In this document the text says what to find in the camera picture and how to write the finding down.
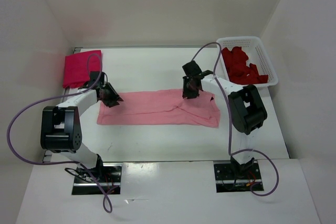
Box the dark red t shirt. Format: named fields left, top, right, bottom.
left=222, top=47, right=268, bottom=85

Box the base mounting plate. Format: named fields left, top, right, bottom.
left=65, top=164, right=122, bottom=196
left=213, top=161, right=264, bottom=193

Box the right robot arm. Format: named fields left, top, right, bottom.
left=182, top=60, right=267, bottom=178

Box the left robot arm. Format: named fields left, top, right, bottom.
left=40, top=71, right=123, bottom=182

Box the pink t shirt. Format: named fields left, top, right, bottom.
left=97, top=89, right=221, bottom=128

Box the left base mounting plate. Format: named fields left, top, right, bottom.
left=65, top=164, right=122, bottom=196

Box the white plastic basket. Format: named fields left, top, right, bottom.
left=217, top=36, right=278, bottom=88

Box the magenta t shirt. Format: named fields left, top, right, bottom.
left=62, top=50, right=102, bottom=89

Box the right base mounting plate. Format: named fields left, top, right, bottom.
left=213, top=161, right=264, bottom=193

